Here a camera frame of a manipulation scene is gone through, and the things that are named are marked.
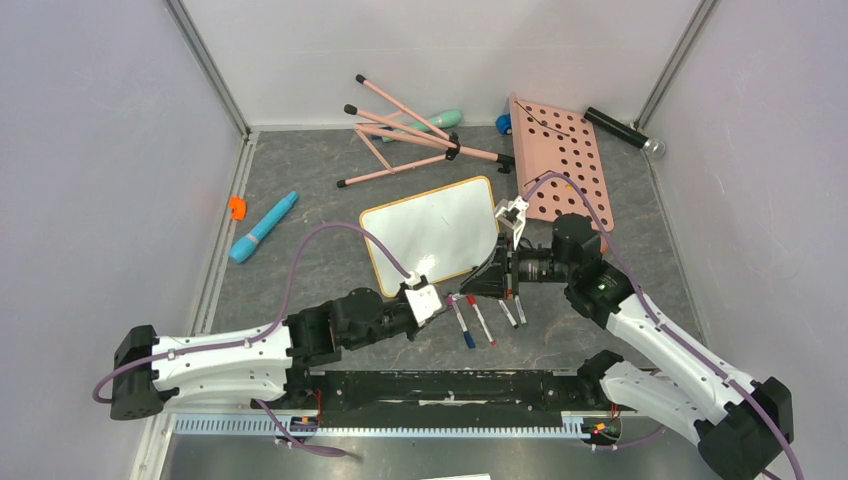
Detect yellow-framed whiteboard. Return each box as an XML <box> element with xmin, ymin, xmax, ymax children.
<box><xmin>359</xmin><ymin>176</ymin><xmax>499</xmax><ymax>283</ymax></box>

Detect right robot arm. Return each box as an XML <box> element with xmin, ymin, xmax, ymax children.
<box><xmin>460</xmin><ymin>214</ymin><xmax>794</xmax><ymax>479</ymax></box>

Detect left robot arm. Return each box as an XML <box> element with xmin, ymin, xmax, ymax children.
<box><xmin>108</xmin><ymin>285</ymin><xmax>444</xmax><ymax>421</ymax></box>

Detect black whiteboard marker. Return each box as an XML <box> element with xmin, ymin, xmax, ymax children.
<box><xmin>498</xmin><ymin>300</ymin><xmax>519</xmax><ymax>329</ymax></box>

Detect red whiteboard marker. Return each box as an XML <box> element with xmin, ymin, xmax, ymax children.
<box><xmin>465</xmin><ymin>295</ymin><xmax>496</xmax><ymax>345</ymax></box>

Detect green whiteboard marker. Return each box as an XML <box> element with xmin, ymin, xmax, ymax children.
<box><xmin>514</xmin><ymin>295</ymin><xmax>528</xmax><ymax>327</ymax></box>

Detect blue whiteboard marker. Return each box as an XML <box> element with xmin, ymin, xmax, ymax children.
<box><xmin>451</xmin><ymin>294</ymin><xmax>476</xmax><ymax>349</ymax></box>

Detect pink perforated board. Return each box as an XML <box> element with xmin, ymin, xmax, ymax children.
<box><xmin>508</xmin><ymin>93</ymin><xmax>615</xmax><ymax>231</ymax></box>

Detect pink folding easel stand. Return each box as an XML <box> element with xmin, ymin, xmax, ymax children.
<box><xmin>336</xmin><ymin>74</ymin><xmax>516</xmax><ymax>189</ymax></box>

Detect blue toy car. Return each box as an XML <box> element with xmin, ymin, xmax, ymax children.
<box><xmin>495</xmin><ymin>114</ymin><xmax>512</xmax><ymax>136</ymax></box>

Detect mint green toy marker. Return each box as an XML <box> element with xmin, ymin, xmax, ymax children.
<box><xmin>371</xmin><ymin>109</ymin><xmax>463</xmax><ymax>143</ymax></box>

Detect large blue toy marker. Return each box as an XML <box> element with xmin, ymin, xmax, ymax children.
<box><xmin>229</xmin><ymin>191</ymin><xmax>299</xmax><ymax>264</ymax></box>

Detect black flashlight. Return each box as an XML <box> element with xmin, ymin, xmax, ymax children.
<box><xmin>584</xmin><ymin>107</ymin><xmax>666</xmax><ymax>158</ymax></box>

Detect small orange clip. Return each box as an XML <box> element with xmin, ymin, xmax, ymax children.
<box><xmin>228</xmin><ymin>196</ymin><xmax>247</xmax><ymax>221</ymax></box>

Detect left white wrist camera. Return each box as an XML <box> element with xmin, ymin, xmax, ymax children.
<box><xmin>399</xmin><ymin>271</ymin><xmax>446</xmax><ymax>328</ymax></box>

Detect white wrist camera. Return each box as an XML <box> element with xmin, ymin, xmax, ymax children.
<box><xmin>399</xmin><ymin>271</ymin><xmax>446</xmax><ymax>328</ymax></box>
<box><xmin>494</xmin><ymin>195</ymin><xmax>529</xmax><ymax>246</ymax></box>

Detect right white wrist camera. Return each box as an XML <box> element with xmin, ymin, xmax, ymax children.
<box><xmin>494</xmin><ymin>195</ymin><xmax>529</xmax><ymax>246</ymax></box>

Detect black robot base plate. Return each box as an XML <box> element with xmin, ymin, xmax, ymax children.
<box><xmin>267</xmin><ymin>370</ymin><xmax>611</xmax><ymax>429</ymax></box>

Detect white slotted cable duct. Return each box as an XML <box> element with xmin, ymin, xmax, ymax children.
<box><xmin>170</xmin><ymin>413</ymin><xmax>624</xmax><ymax>440</ymax></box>

